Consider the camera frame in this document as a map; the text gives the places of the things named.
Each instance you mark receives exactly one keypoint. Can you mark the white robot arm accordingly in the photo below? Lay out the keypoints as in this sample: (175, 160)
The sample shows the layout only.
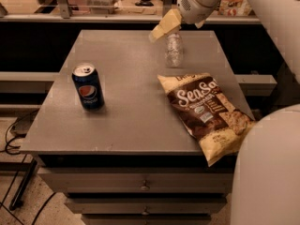
(266, 181)

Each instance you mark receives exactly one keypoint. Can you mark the blue Pepsi soda can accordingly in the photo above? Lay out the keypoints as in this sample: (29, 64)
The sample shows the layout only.
(86, 80)

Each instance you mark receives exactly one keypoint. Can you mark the grey metal shelf rail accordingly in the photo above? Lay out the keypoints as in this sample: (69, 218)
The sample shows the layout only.
(76, 11)

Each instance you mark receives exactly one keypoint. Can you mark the grey drawer cabinet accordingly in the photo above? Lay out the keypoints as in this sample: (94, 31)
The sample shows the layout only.
(130, 162)

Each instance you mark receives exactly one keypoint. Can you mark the colourful snack bag on shelf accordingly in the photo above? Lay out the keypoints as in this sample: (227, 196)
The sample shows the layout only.
(234, 8)

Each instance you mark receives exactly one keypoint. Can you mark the Sea Salt chips bag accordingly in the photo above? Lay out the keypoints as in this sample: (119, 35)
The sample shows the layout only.
(207, 114)

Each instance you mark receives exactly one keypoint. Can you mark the clear plastic water bottle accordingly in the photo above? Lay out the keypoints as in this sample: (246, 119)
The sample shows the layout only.
(174, 50)

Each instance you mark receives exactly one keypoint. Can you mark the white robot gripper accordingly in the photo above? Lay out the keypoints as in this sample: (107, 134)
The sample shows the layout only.
(194, 7)

